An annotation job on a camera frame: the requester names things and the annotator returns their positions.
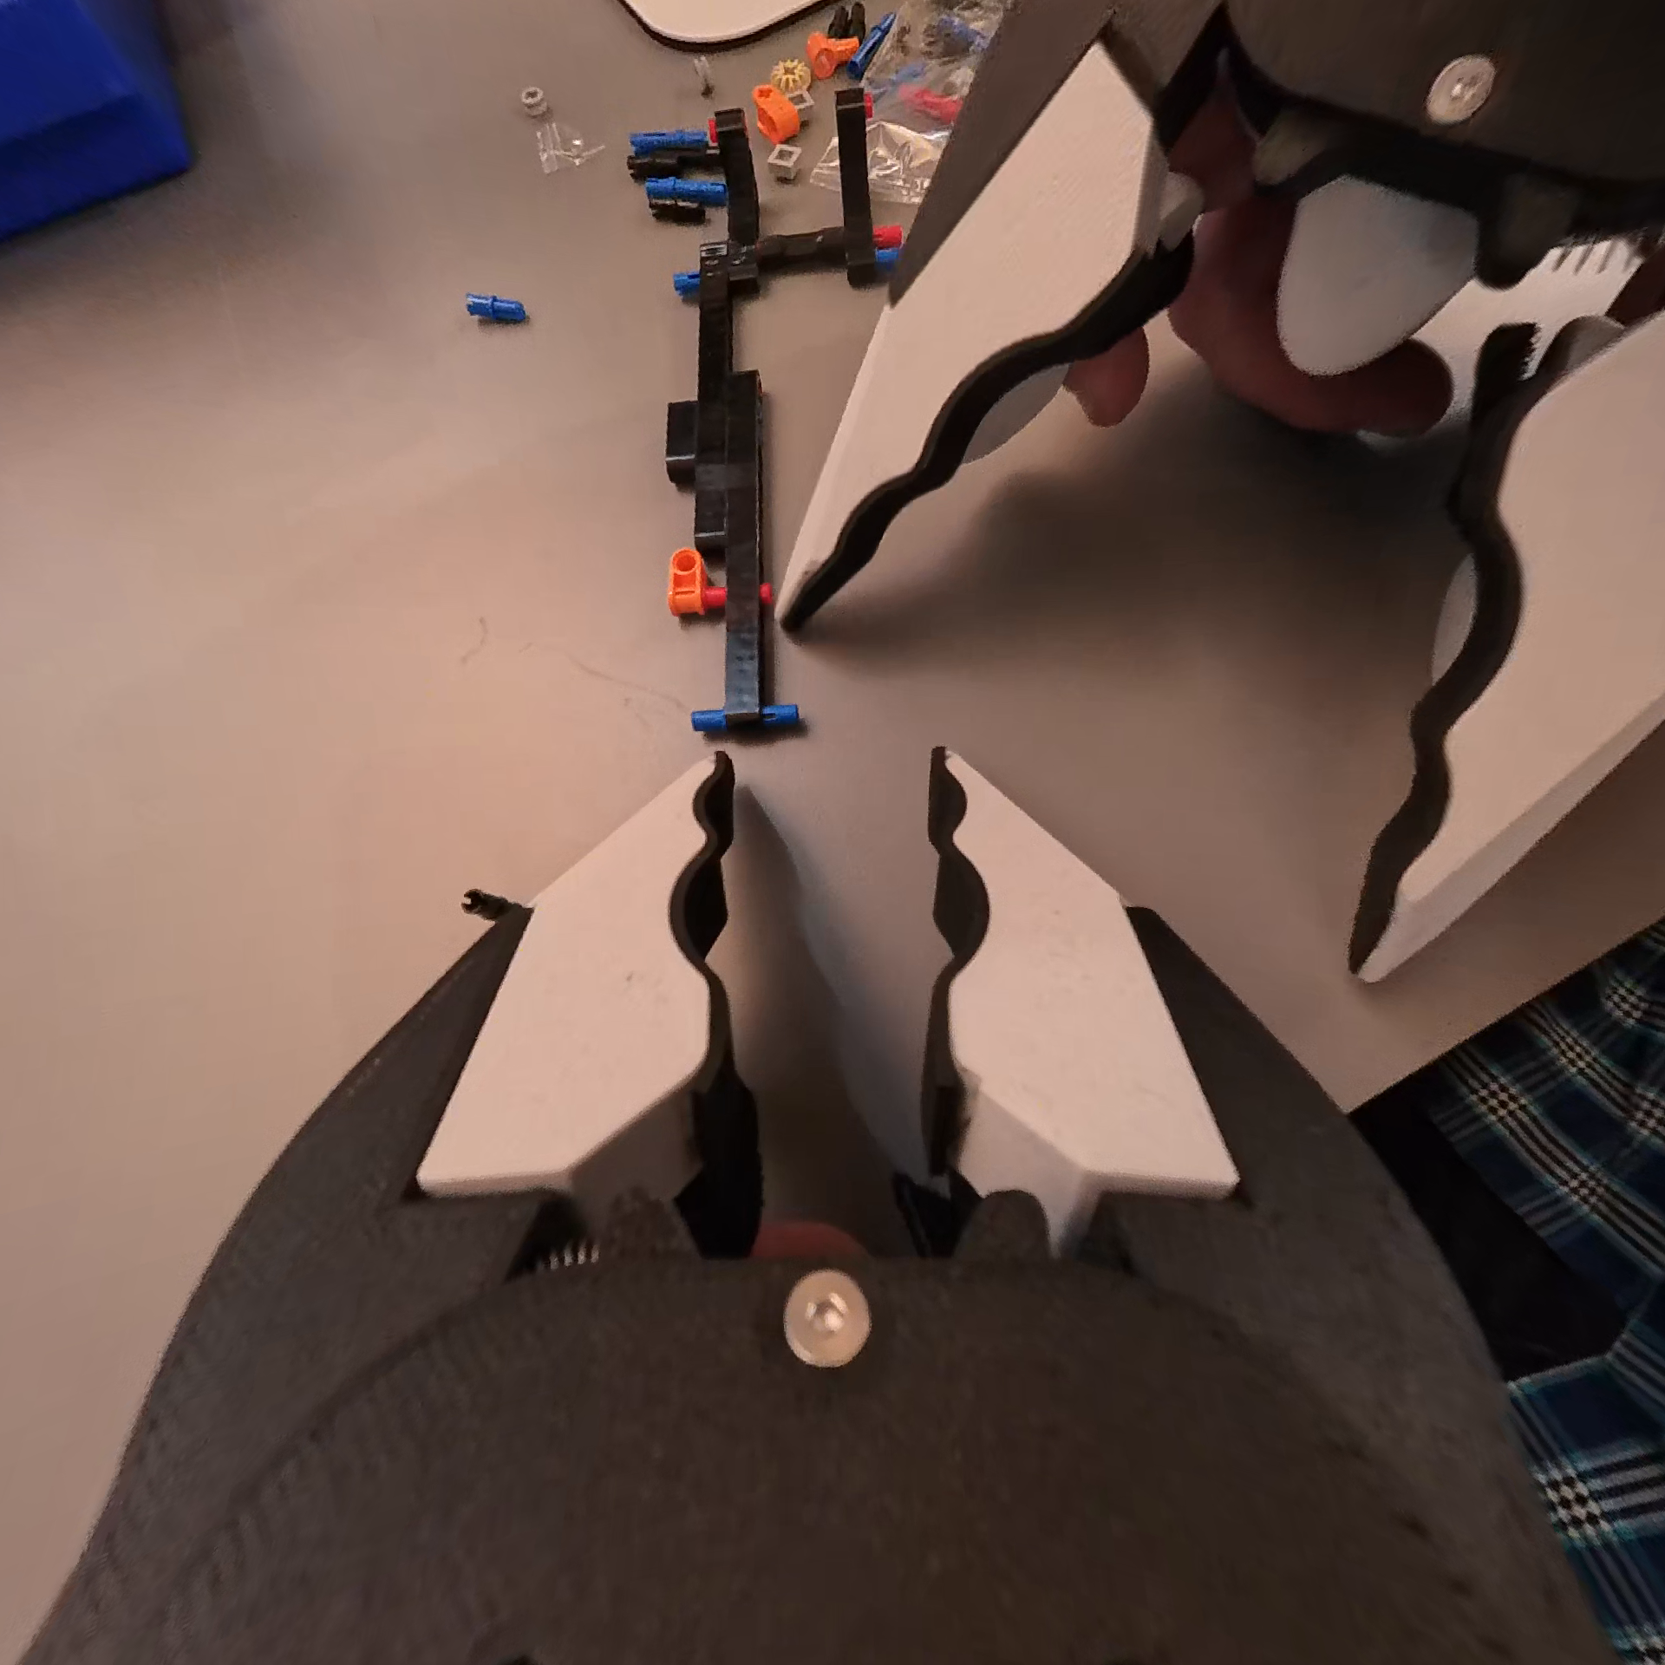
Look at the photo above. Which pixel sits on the clear plastic piece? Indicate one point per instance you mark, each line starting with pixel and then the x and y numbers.
pixel 564 146

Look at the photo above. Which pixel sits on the person in plaid shirt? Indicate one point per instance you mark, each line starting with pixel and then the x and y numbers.
pixel 1561 1236

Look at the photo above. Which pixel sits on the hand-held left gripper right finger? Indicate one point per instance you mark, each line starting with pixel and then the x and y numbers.
pixel 1079 1042

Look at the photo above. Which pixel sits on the red toy axle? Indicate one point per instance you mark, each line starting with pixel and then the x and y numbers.
pixel 716 598

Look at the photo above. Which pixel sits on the clear bag of toy parts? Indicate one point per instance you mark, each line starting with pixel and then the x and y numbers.
pixel 936 67

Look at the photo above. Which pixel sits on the empty clear plastic bag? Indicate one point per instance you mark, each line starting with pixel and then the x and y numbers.
pixel 871 163

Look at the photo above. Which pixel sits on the small black pin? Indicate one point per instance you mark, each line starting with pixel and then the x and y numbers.
pixel 493 901

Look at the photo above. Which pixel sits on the black toy beam assembly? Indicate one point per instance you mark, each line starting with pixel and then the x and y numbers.
pixel 742 521

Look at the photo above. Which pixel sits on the orange connector piece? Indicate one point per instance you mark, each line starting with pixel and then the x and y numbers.
pixel 686 583
pixel 776 115
pixel 828 53

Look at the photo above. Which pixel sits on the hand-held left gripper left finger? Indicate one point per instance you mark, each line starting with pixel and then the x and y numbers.
pixel 572 1042

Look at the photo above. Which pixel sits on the white articulated desk stand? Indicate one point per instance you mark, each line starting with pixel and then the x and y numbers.
pixel 728 20

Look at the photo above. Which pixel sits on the grey desk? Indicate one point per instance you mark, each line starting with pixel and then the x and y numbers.
pixel 325 587

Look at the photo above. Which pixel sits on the black connector piece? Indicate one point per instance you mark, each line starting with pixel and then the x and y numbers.
pixel 849 20

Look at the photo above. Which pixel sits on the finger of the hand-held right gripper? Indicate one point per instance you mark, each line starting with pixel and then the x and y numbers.
pixel 1002 261
pixel 1586 625

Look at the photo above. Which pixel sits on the person's right hand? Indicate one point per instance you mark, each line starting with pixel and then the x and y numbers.
pixel 1229 313

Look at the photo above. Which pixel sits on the blue connector pin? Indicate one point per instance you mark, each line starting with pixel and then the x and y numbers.
pixel 497 309
pixel 668 140
pixel 682 196

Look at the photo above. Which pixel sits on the blue storage bin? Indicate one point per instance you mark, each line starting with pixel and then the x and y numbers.
pixel 77 105

